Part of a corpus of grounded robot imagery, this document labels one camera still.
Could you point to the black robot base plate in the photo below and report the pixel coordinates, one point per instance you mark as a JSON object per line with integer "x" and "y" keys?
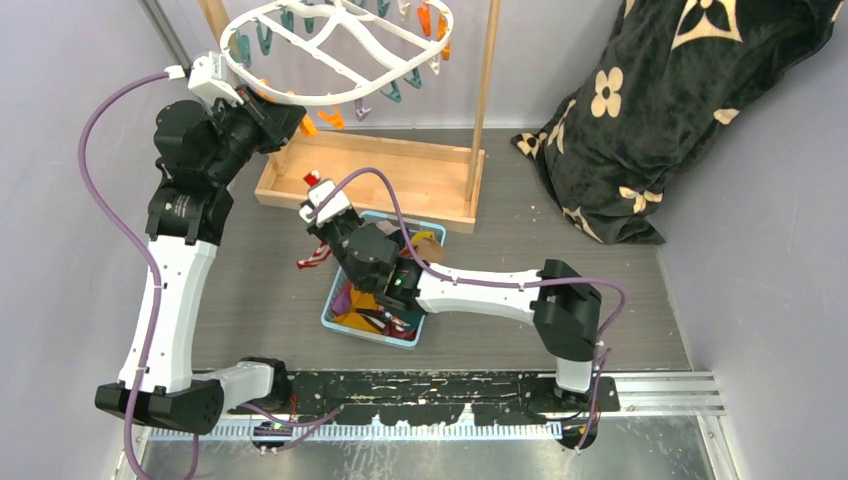
{"x": 431, "y": 406}

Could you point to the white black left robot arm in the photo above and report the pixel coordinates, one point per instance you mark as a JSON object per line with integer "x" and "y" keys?
{"x": 201, "y": 148}

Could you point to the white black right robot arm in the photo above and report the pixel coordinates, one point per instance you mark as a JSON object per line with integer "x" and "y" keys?
{"x": 554, "y": 299}

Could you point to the wooden hanger stand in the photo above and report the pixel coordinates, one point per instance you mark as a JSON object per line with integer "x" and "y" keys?
{"x": 434, "y": 182}

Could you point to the tan brown sock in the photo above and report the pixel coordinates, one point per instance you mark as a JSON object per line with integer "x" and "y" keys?
{"x": 430, "y": 250}

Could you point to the red white striped santa sock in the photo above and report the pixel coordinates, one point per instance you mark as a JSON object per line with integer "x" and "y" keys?
{"x": 323, "y": 251}

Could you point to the mustard yellow sock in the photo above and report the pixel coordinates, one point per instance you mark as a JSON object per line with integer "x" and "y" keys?
{"x": 358, "y": 310}

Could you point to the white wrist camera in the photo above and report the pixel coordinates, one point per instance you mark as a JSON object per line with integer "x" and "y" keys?
{"x": 324, "y": 203}
{"x": 207, "y": 80}

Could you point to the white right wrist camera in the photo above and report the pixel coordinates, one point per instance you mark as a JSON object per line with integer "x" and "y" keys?
{"x": 324, "y": 203}

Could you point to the light blue sock basket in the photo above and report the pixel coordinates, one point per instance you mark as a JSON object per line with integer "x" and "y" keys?
{"x": 393, "y": 336}

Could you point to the black floral plush blanket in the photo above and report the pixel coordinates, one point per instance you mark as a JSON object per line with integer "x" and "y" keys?
{"x": 672, "y": 76}

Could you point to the dark green sock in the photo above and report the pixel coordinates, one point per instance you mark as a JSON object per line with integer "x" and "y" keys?
{"x": 408, "y": 321}

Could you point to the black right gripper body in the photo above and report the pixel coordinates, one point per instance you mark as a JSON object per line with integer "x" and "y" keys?
{"x": 337, "y": 235}

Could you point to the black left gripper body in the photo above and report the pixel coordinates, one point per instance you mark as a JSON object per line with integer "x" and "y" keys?
{"x": 268, "y": 135}

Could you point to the orange clothes peg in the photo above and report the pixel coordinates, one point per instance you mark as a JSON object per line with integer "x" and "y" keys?
{"x": 333, "y": 117}
{"x": 307, "y": 127}

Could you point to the lilac clothes peg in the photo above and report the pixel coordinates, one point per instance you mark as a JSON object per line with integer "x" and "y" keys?
{"x": 361, "y": 110}

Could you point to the white plastic sock hanger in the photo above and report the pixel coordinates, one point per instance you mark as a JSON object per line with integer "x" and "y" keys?
{"x": 344, "y": 50}

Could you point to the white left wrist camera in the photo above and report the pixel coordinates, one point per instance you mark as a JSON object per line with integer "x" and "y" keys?
{"x": 207, "y": 80}

